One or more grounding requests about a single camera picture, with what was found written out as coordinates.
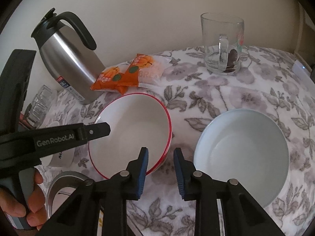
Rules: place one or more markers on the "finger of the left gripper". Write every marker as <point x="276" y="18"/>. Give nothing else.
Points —
<point x="96" y="131"/>

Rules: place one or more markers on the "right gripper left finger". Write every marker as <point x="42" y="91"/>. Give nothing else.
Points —
<point x="137" y="172"/>

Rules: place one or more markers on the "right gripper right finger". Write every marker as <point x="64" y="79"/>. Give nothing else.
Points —
<point x="184" y="173"/>

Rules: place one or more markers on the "strawberry pattern red-rimmed bowl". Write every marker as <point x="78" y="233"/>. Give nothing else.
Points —
<point x="136" y="120"/>

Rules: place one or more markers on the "stainless steel plate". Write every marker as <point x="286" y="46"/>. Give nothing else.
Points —
<point x="62" y="186"/>

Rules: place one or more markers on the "white square bowl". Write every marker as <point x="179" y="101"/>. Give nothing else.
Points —
<point x="61" y="159"/>

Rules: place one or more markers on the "left hand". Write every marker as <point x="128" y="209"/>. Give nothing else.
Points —
<point x="36" y="204"/>

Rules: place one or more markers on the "upturned drinking glass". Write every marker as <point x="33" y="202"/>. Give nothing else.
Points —
<point x="45" y="97"/>

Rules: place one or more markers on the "orange snack packet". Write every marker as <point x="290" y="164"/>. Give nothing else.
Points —
<point x="143" y="71"/>
<point x="109" y="78"/>

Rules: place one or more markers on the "light blue bowl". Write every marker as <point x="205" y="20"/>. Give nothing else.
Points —
<point x="246" y="145"/>

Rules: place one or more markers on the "stainless steel thermos jug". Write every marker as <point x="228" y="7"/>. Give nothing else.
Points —
<point x="68" y="51"/>

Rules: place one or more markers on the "clear glass mug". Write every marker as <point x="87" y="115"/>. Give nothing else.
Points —
<point x="223" y="37"/>

